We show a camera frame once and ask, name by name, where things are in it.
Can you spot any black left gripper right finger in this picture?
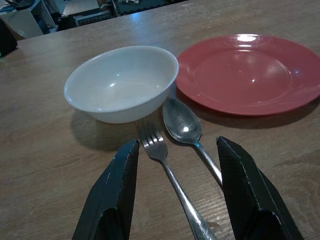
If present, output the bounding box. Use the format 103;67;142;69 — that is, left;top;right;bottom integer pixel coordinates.
216;136;305;240

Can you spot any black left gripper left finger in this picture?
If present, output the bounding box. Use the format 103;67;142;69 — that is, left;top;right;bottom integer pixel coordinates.
72;138;140;240

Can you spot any silver metal fork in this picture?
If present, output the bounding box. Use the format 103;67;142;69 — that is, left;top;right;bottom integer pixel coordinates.
138;121;218;240

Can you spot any silver metal spoon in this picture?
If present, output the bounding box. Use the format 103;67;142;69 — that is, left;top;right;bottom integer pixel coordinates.
162;97;224;189

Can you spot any white ceramic bowl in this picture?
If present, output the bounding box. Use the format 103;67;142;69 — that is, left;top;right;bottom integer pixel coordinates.
63;45;180;124

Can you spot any red round plate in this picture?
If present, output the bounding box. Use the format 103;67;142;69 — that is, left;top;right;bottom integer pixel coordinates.
174;34;320;117

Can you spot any black slatted crate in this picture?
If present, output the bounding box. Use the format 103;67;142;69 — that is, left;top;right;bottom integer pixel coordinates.
56;8;118;32

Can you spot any black box with green light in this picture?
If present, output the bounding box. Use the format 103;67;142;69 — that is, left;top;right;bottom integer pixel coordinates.
0;18;19;59

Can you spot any white shelf unit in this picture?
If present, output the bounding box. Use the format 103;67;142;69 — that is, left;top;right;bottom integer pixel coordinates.
0;0;60;40

